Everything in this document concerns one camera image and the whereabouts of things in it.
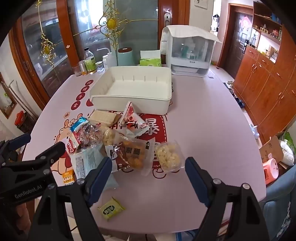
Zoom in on white plastic bin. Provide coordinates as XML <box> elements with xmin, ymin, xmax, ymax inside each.
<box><xmin>89</xmin><ymin>66</ymin><xmax>173</xmax><ymax>115</ymax></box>

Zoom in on clear packet dark nuts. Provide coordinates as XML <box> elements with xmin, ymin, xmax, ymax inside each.
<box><xmin>80</xmin><ymin>123</ymin><xmax>104</xmax><ymax>149</ymax></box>

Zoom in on clear bottle green label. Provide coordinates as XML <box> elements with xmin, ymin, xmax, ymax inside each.
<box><xmin>84</xmin><ymin>47</ymin><xmax>97</xmax><ymax>75</ymax></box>

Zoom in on white squeeze bottle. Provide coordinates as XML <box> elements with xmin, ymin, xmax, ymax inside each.
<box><xmin>97</xmin><ymin>47</ymin><xmax>118</xmax><ymax>69</ymax></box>

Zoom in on wooden wall cabinet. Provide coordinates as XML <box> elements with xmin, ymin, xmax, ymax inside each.
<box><xmin>232</xmin><ymin>0</ymin><xmax>296</xmax><ymax>144</ymax></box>

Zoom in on clear packet pale chips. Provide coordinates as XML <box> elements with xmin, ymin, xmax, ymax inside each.
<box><xmin>102</xmin><ymin>126</ymin><xmax>121</xmax><ymax>146</ymax></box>

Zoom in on blue snack packet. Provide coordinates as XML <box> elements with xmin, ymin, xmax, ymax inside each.
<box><xmin>70</xmin><ymin>117</ymin><xmax>90</xmax><ymax>149</ymax></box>

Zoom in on red box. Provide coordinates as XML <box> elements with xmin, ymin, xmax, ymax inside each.
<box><xmin>14</xmin><ymin>111</ymin><xmax>26</xmax><ymax>127</ymax></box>

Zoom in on beige wafer packet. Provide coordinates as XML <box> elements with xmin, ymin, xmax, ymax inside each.
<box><xmin>88</xmin><ymin>110</ymin><xmax>123</xmax><ymax>126</ymax></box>

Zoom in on metal can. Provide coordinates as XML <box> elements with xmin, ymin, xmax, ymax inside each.
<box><xmin>79</xmin><ymin>60</ymin><xmax>88</xmax><ymax>76</ymax></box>

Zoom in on white plastic bag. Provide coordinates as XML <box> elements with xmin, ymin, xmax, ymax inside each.
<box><xmin>279</xmin><ymin>139</ymin><xmax>295</xmax><ymax>166</ymax></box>

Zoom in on small white kettle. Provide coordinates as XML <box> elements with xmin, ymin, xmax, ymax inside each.
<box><xmin>249</xmin><ymin>124</ymin><xmax>260</xmax><ymax>139</ymax></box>

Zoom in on dark entry door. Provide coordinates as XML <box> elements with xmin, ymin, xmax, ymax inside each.
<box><xmin>229</xmin><ymin>9</ymin><xmax>253</xmax><ymax>67</ymax></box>

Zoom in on red apple chips packet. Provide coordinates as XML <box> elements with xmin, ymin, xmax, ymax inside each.
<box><xmin>116</xmin><ymin>101</ymin><xmax>150</xmax><ymax>137</ymax></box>

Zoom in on small green snack packet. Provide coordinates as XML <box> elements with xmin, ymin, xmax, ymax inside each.
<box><xmin>97</xmin><ymin>197</ymin><xmax>126</xmax><ymax>220</ymax></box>

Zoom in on cardboard box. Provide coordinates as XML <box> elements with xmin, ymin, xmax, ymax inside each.
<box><xmin>259</xmin><ymin>136</ymin><xmax>285</xmax><ymax>164</ymax></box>

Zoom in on clear packet orange fried balls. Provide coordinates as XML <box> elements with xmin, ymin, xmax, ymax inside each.
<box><xmin>120</xmin><ymin>137</ymin><xmax>156</xmax><ymax>177</ymax></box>

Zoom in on pink appliance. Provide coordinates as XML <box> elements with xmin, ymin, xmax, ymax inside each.
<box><xmin>262</xmin><ymin>158</ymin><xmax>280</xmax><ymax>185</ymax></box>

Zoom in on white countertop dish cabinet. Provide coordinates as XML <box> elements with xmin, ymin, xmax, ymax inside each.
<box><xmin>160</xmin><ymin>25</ymin><xmax>222</xmax><ymax>77</ymax></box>

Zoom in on glass door gold ornament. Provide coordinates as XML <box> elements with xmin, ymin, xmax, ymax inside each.
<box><xmin>14</xmin><ymin>0</ymin><xmax>162</xmax><ymax>102</ymax></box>

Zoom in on orange oats packet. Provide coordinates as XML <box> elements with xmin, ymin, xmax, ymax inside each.
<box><xmin>62</xmin><ymin>169</ymin><xmax>77</xmax><ymax>187</ymax></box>

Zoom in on clear packet white puffs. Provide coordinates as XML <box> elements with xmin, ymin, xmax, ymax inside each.
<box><xmin>154</xmin><ymin>141</ymin><xmax>181</xmax><ymax>173</ymax></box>

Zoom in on red white snack packet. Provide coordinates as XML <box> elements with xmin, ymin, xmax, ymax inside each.
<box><xmin>65</xmin><ymin>137</ymin><xmax>80</xmax><ymax>154</ymax></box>

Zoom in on teal canister brown lid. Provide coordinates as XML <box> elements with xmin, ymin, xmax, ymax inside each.
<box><xmin>118</xmin><ymin>47</ymin><xmax>135</xmax><ymax>66</ymax></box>

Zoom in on green tissue box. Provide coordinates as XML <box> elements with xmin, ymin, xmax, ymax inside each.
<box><xmin>139</xmin><ymin>50</ymin><xmax>162</xmax><ymax>67</ymax></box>

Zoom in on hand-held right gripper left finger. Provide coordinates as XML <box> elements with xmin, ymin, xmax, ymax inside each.
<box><xmin>29</xmin><ymin>156</ymin><xmax>113</xmax><ymax>241</ymax></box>

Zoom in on blue chair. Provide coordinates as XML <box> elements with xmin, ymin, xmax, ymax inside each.
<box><xmin>259</xmin><ymin>167</ymin><xmax>296</xmax><ymax>241</ymax></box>

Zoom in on dark brown snack packet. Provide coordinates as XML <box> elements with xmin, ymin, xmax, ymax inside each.
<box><xmin>105</xmin><ymin>142</ymin><xmax>130</xmax><ymax>173</ymax></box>

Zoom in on clear packets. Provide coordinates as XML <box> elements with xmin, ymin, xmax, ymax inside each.
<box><xmin>69</xmin><ymin>146</ymin><xmax>119</xmax><ymax>192</ymax></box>

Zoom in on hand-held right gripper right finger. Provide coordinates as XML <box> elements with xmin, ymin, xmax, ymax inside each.
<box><xmin>184</xmin><ymin>157</ymin><xmax>270</xmax><ymax>241</ymax></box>

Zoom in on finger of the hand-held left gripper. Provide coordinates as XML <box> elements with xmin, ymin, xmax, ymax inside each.
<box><xmin>3</xmin><ymin>141</ymin><xmax>66</xmax><ymax>173</ymax></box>
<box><xmin>0</xmin><ymin>133</ymin><xmax>31</xmax><ymax>163</ymax></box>

